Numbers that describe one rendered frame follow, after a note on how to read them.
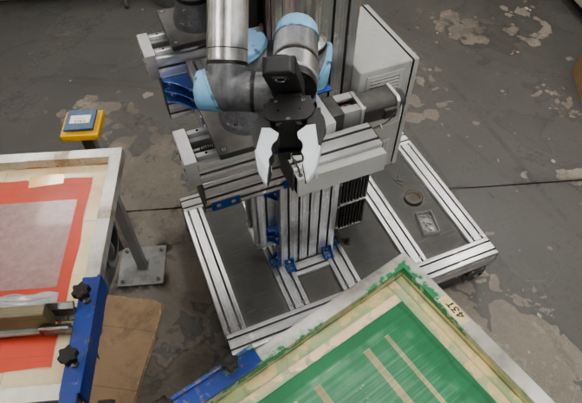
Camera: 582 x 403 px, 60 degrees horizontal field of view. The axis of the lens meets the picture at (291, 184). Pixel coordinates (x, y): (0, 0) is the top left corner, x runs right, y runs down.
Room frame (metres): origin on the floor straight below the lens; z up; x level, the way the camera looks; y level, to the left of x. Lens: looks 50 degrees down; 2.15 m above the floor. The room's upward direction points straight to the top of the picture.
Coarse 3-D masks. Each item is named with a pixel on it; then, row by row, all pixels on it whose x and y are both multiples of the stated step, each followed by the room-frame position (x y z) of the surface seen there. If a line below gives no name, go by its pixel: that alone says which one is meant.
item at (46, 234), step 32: (32, 192) 0.98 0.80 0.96; (64, 192) 0.98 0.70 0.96; (32, 224) 0.86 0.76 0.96; (64, 224) 0.86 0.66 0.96; (32, 256) 0.76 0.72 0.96; (64, 256) 0.76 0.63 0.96; (0, 288) 0.66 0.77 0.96; (32, 288) 0.66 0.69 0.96; (64, 288) 0.66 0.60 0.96; (0, 352) 0.48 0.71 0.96; (32, 352) 0.48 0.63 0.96
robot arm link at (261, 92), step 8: (256, 72) 0.74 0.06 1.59; (256, 80) 0.72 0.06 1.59; (264, 80) 0.72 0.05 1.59; (256, 88) 0.70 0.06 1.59; (264, 88) 0.70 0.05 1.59; (256, 96) 0.69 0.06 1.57; (264, 96) 0.69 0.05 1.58; (272, 96) 0.69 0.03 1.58; (256, 104) 0.69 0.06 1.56; (256, 112) 0.70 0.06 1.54
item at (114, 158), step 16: (0, 160) 1.09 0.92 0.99; (16, 160) 1.09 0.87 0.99; (32, 160) 1.09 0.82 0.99; (48, 160) 1.09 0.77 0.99; (64, 160) 1.09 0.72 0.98; (80, 160) 1.10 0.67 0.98; (96, 160) 1.10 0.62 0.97; (112, 160) 1.09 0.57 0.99; (112, 176) 1.02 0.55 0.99; (112, 192) 0.96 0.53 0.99; (112, 208) 0.90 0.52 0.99; (96, 224) 0.84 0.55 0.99; (112, 224) 0.86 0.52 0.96; (96, 240) 0.78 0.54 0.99; (96, 256) 0.73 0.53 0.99; (96, 272) 0.68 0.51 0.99; (48, 384) 0.39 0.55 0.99; (0, 400) 0.36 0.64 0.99; (16, 400) 0.36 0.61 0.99; (32, 400) 0.36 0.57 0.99; (48, 400) 0.36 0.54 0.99; (80, 400) 0.36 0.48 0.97
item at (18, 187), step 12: (24, 180) 1.03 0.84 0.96; (0, 192) 0.98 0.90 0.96; (12, 192) 0.98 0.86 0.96; (0, 204) 0.94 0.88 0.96; (12, 204) 0.94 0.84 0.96; (0, 216) 0.89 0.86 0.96; (12, 216) 0.89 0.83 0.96; (0, 228) 0.85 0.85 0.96; (0, 240) 0.81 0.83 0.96; (0, 252) 0.77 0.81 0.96
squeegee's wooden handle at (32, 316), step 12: (0, 312) 0.54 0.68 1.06; (12, 312) 0.54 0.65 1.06; (24, 312) 0.54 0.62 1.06; (36, 312) 0.54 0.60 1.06; (48, 312) 0.55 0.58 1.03; (0, 324) 0.52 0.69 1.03; (12, 324) 0.52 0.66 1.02; (24, 324) 0.52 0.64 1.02; (36, 324) 0.53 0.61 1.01; (48, 324) 0.53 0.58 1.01
